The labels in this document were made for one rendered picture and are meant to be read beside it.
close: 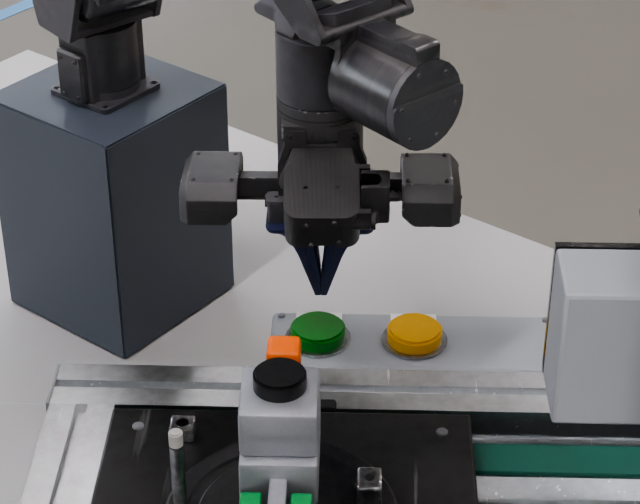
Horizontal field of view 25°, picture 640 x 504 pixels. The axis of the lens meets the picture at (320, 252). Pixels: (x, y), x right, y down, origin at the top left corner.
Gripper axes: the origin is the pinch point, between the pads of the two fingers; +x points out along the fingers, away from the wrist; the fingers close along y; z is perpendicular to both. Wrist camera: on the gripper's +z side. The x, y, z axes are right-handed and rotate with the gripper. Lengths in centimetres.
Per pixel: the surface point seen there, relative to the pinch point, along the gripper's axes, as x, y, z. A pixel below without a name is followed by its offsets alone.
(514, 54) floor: 102, 43, -257
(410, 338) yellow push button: 6.7, 6.4, 0.9
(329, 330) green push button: 6.7, 0.6, 0.1
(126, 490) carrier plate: 7.0, -11.7, 17.1
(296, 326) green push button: 6.7, -1.8, -0.3
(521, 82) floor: 102, 43, -241
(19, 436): 17.8, -23.3, -1.0
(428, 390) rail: 8.3, 7.6, 4.9
